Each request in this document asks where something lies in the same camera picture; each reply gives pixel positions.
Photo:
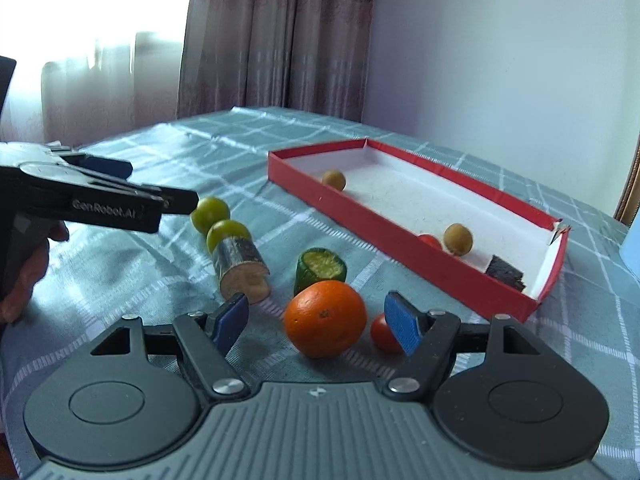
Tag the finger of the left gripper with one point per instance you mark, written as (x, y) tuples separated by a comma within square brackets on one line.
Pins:
[(116, 168), (68, 188)]

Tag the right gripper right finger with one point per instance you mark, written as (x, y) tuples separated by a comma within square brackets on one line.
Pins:
[(495, 390)]

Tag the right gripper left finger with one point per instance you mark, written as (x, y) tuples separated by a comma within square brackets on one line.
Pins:
[(137, 391)]

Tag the green tomato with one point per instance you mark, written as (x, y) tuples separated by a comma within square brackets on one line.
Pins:
[(209, 211), (223, 229)]

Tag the dark eggplant piece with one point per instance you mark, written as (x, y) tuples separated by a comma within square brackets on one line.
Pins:
[(240, 269)]

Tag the dark nori rice roll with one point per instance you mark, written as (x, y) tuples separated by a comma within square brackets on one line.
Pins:
[(504, 272)]

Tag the red cherry tomato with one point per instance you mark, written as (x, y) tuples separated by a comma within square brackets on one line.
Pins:
[(382, 336), (431, 240)]

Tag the green cucumber piece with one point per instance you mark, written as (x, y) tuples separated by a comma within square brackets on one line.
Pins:
[(318, 264)]

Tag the brown longan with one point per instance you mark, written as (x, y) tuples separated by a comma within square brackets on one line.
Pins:
[(458, 239), (334, 179)]

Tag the orange tangerine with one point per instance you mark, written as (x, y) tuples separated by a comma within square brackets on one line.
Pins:
[(325, 319)]

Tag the person's left hand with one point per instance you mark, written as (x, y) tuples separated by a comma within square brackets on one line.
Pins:
[(32, 271)]

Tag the teal plaid bed sheet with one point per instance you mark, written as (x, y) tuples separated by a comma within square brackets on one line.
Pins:
[(591, 317)]

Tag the light blue electric kettle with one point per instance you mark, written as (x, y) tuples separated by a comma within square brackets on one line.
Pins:
[(630, 256)]

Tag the patterned brown curtain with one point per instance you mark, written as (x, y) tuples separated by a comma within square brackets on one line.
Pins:
[(309, 55)]

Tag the red shallow cardboard box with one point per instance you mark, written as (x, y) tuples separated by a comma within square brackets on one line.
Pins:
[(392, 196)]

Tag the gold padded headboard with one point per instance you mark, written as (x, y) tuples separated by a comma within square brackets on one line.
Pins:
[(628, 205)]

